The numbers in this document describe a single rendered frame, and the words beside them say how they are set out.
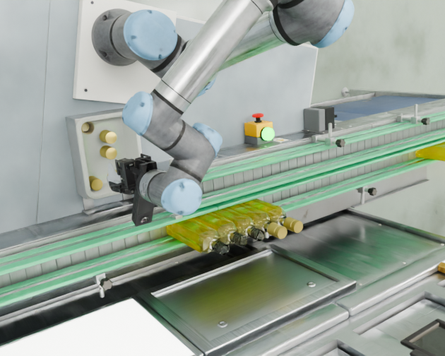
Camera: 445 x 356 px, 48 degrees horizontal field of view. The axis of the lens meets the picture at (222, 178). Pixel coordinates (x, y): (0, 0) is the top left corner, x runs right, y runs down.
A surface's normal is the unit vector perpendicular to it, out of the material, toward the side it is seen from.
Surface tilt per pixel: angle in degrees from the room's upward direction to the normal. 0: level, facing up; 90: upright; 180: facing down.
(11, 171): 0
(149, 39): 8
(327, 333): 90
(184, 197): 1
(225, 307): 90
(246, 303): 90
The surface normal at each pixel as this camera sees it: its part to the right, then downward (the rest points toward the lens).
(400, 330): -0.07, -0.96
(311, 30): -0.24, 0.87
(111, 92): 0.57, 0.18
